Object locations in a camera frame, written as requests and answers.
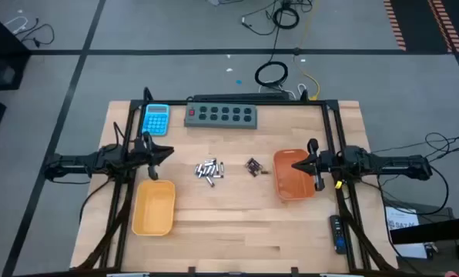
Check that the orange plastic bin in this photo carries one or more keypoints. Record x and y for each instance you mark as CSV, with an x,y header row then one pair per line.
x,y
291,184

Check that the orange striped floor strip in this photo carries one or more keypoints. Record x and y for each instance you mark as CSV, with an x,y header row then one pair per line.
x,y
447,29
394,27

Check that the black cabinet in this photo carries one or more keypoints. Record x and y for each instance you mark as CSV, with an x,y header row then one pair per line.
x,y
2,57

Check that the blue calculator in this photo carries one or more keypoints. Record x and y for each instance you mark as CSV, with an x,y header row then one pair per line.
x,y
155,121

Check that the dark grey side table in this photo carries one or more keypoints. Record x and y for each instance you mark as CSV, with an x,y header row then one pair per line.
x,y
433,211

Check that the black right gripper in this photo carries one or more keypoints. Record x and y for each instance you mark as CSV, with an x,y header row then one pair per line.
x,y
327,161

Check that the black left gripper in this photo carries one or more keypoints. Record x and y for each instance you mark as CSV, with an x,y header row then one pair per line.
x,y
141,148

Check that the black table edge bracket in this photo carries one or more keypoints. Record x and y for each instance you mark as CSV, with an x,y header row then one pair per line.
x,y
295,270
191,270

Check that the white printed paper sheet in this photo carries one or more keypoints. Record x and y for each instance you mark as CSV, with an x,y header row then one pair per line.
x,y
401,217

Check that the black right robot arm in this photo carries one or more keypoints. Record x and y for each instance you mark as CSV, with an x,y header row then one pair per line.
x,y
391,166

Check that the black remote control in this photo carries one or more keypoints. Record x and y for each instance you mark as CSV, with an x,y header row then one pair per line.
x,y
337,234

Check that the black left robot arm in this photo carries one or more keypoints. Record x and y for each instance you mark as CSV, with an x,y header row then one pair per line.
x,y
79,161

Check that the black desk bar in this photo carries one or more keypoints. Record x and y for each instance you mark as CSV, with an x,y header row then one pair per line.
x,y
437,231

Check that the grey multi-socket power strip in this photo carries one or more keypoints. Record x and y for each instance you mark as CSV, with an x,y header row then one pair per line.
x,y
220,114

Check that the yellow plastic bin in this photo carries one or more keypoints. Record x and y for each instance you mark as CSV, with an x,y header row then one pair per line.
x,y
152,207

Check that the black floor mat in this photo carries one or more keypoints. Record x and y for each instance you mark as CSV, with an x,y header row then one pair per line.
x,y
418,23

